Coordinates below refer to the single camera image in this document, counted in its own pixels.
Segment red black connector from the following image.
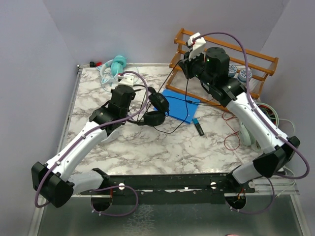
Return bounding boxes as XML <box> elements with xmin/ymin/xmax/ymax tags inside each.
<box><xmin>89</xmin><ymin>61</ymin><xmax>102</xmax><ymax>68</ymax></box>

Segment white over-ear headphones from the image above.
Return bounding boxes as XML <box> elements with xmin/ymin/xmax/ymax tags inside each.
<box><xmin>100</xmin><ymin>129</ymin><xmax>121</xmax><ymax>143</ymax></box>

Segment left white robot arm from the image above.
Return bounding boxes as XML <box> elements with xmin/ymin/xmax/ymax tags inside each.
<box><xmin>31</xmin><ymin>85</ymin><xmax>135</xmax><ymax>207</ymax></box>

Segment black headphone cable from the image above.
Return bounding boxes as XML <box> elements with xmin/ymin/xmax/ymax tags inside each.
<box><xmin>137</xmin><ymin>58</ymin><xmax>222</xmax><ymax>135</ymax></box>

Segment thin red wire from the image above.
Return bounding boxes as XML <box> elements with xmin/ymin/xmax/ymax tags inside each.
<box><xmin>221</xmin><ymin>112</ymin><xmax>243</xmax><ymax>151</ymax></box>

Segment red black headphones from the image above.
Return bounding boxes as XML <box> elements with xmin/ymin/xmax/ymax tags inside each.
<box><xmin>259</xmin><ymin>105</ymin><xmax>277</xmax><ymax>123</ymax></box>

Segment wooden shelf rack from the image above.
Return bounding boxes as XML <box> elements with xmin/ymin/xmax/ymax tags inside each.
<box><xmin>165</xmin><ymin>28</ymin><xmax>279</xmax><ymax>111</ymax></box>

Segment teal cat-ear headphones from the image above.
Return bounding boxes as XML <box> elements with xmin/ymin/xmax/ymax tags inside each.
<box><xmin>96</xmin><ymin>55</ymin><xmax>126</xmax><ymax>92</ymax></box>

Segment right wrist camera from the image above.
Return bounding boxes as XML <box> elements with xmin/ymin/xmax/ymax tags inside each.
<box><xmin>186</xmin><ymin>32</ymin><xmax>206</xmax><ymax>61</ymax></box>

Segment left blue-lid jar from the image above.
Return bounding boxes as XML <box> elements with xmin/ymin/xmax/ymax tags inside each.
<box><xmin>228</xmin><ymin>64</ymin><xmax>237</xmax><ymax>78</ymax></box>

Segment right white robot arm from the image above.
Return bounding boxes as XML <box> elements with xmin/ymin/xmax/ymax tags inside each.
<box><xmin>179</xmin><ymin>47</ymin><xmax>300</xmax><ymax>192</ymax></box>

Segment black blue marker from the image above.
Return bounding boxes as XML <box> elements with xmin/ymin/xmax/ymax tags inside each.
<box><xmin>192</xmin><ymin>118</ymin><xmax>204</xmax><ymax>136</ymax></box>

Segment blue notebook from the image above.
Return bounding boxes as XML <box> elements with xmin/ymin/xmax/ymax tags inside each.
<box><xmin>162</xmin><ymin>89</ymin><xmax>200</xmax><ymax>123</ymax></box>

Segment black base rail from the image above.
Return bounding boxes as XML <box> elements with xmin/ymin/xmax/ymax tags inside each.
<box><xmin>81</xmin><ymin>173</ymin><xmax>255</xmax><ymax>205</ymax></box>

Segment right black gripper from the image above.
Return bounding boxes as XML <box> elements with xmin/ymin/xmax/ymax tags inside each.
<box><xmin>180</xmin><ymin>48</ymin><xmax>215</xmax><ymax>87</ymax></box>

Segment blue-lid jar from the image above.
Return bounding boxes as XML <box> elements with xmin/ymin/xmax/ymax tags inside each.
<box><xmin>228</xmin><ymin>64</ymin><xmax>237</xmax><ymax>78</ymax></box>
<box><xmin>237</xmin><ymin>68</ymin><xmax>252</xmax><ymax>87</ymax></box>

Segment white stick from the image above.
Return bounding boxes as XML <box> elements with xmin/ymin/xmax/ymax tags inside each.
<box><xmin>226</xmin><ymin>144</ymin><xmax>245</xmax><ymax>164</ymax></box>

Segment black blue headphones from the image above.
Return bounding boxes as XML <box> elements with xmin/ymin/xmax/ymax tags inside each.
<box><xmin>128</xmin><ymin>87</ymin><xmax>169</xmax><ymax>127</ymax></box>

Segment green headphones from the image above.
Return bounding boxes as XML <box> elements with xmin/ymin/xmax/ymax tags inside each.
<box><xmin>234</xmin><ymin>104</ymin><xmax>288</xmax><ymax>153</ymax></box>

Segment right blue-lid jar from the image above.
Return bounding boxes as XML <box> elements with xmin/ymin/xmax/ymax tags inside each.
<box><xmin>237</xmin><ymin>68</ymin><xmax>252</xmax><ymax>87</ymax></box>

